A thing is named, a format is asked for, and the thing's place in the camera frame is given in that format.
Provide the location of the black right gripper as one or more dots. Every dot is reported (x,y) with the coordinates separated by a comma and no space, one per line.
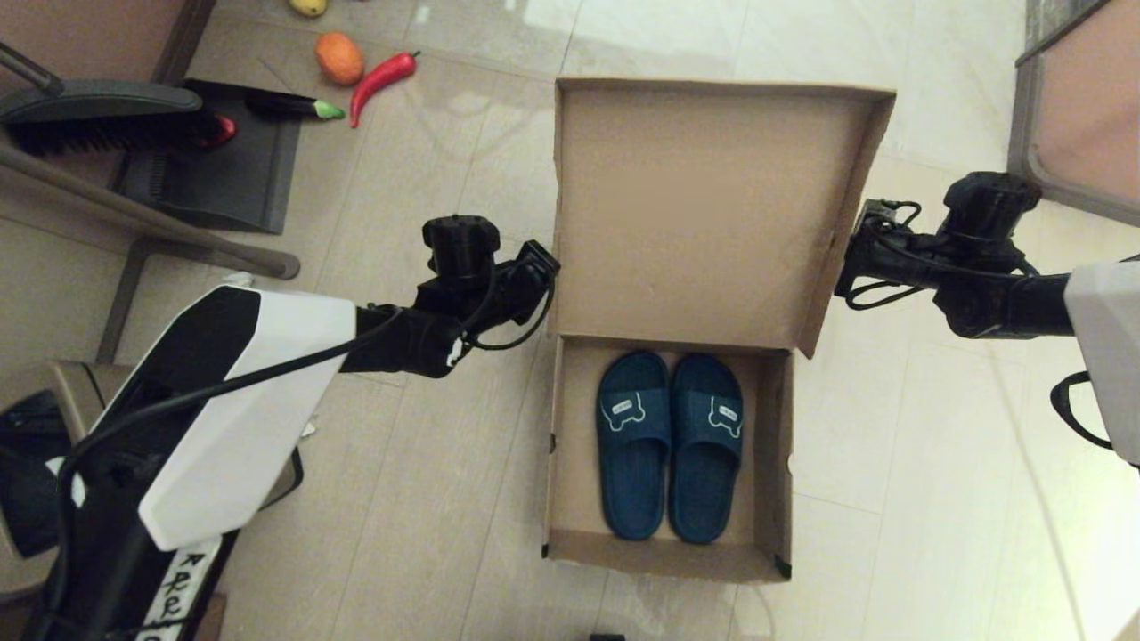
(980,214)

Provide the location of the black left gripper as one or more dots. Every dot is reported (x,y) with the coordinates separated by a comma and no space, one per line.
(463,254)

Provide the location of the brown cardboard shoe box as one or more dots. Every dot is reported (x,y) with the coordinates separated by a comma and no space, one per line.
(695,214)

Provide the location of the blue slipper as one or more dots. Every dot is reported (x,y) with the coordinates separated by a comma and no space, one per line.
(634,472)
(705,476)

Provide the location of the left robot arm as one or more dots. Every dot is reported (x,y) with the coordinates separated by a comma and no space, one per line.
(232,427)

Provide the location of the brown table with grey rim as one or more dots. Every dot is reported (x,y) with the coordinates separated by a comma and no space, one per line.
(1087,102)

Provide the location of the red toy chili pepper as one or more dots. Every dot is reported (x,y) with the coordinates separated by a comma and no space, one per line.
(381,80)

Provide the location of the orange toy fruit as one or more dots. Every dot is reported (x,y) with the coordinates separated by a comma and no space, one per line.
(339,60)

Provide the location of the dark toy eggplant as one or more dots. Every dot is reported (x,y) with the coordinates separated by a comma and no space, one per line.
(283,106)

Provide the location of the black dustpan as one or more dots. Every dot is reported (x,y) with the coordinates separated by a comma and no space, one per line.
(230,182)

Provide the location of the small red toy fruit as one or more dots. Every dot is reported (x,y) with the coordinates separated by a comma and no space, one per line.
(223,132)

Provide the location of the yellow toy mango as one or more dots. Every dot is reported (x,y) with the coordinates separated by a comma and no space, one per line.
(307,6)

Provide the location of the black broom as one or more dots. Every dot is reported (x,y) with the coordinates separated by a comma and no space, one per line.
(105,98)

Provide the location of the brown plastic trash bin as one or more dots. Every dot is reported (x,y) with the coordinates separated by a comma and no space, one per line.
(80,383)

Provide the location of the brown furniture panel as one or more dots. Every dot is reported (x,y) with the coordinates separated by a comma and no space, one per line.
(89,34)

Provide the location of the black bin liner bag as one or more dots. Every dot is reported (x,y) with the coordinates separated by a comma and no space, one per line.
(27,507)

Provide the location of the closed brown cardboard carton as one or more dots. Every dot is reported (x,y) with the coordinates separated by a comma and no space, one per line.
(13,619)

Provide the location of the brown metal furniture frame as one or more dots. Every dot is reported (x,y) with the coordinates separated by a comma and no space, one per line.
(134,215)

